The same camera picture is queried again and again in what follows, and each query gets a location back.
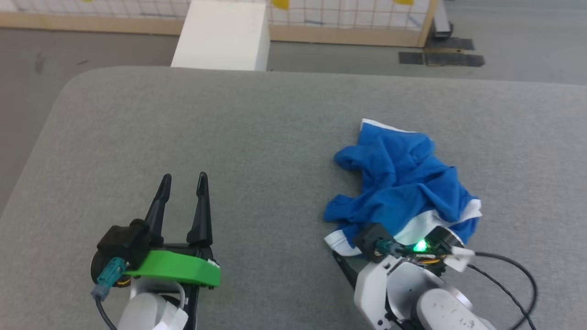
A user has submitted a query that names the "blue garment with white trim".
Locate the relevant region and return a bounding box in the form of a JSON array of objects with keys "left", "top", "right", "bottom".
[{"left": 323, "top": 118, "right": 483, "bottom": 257}]

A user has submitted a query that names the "long black floor mat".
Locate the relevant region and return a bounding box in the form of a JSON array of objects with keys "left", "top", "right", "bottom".
[{"left": 398, "top": 51, "right": 486, "bottom": 68}]

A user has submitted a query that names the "thin black cable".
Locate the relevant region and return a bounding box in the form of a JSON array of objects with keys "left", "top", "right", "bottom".
[
  {"left": 473, "top": 251, "right": 538, "bottom": 330},
  {"left": 467, "top": 264, "right": 537, "bottom": 330}
]

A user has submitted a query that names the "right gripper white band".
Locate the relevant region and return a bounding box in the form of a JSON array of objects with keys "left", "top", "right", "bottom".
[{"left": 332, "top": 251, "right": 414, "bottom": 330}]

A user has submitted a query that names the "white cable tag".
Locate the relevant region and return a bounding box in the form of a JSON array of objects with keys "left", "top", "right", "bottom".
[{"left": 444, "top": 246, "right": 476, "bottom": 272}]

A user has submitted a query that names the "left arm teal-plug cable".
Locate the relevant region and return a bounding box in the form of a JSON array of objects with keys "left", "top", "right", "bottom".
[{"left": 90, "top": 257, "right": 127, "bottom": 330}]

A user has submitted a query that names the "small black floor mat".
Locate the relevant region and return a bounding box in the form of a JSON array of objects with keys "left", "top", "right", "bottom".
[{"left": 424, "top": 36, "right": 476, "bottom": 51}]

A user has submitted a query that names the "lemon print grid partition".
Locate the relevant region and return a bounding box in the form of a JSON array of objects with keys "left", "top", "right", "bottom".
[{"left": 0, "top": 0, "right": 440, "bottom": 48}]

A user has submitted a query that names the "white rectangular box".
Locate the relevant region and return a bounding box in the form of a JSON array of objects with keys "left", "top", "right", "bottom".
[{"left": 171, "top": 0, "right": 271, "bottom": 72}]

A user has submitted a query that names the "metal panel foot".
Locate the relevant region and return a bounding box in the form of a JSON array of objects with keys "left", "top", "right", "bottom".
[{"left": 433, "top": 0, "right": 455, "bottom": 39}]

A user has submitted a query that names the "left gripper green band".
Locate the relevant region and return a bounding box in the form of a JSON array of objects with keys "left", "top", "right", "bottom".
[{"left": 125, "top": 171, "right": 222, "bottom": 289}]

